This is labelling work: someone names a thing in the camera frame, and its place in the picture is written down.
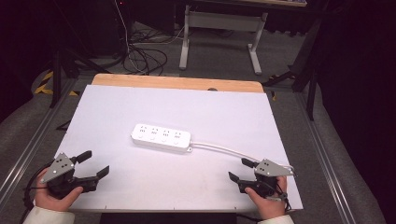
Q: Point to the aluminium floor rail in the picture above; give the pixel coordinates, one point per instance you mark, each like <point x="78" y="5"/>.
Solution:
<point x="323" y="161"/>
<point x="37" y="133"/>

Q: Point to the white table cover sheet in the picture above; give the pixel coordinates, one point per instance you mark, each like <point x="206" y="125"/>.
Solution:
<point x="174" y="177"/>

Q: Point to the person's left hand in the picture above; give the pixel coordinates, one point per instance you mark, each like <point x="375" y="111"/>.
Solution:
<point x="53" y="202"/>

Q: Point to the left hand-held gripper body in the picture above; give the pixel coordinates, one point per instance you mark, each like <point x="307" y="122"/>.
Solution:
<point x="59" y="168"/>

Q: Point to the person's right hand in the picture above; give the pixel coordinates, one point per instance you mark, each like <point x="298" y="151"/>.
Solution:
<point x="271" y="207"/>

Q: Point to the wooden table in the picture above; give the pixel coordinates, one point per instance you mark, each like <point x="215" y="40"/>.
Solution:
<point x="162" y="82"/>

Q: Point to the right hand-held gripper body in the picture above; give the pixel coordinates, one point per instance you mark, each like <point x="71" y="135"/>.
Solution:
<point x="269" y="169"/>

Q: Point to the black equipment case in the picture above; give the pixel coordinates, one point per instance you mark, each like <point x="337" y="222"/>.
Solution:
<point x="102" y="28"/>

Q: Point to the black metal stand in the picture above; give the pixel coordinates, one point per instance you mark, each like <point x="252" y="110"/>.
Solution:
<point x="311" y="93"/>
<point x="56" y="81"/>

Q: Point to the white power strip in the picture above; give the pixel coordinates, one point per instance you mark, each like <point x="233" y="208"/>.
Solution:
<point x="160" y="137"/>

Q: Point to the yellow black hazard tape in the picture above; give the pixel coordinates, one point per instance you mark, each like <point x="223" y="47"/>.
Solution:
<point x="46" y="83"/>
<point x="274" y="95"/>

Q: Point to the white frame desk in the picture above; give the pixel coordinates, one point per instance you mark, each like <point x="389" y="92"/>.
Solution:
<point x="224" y="20"/>

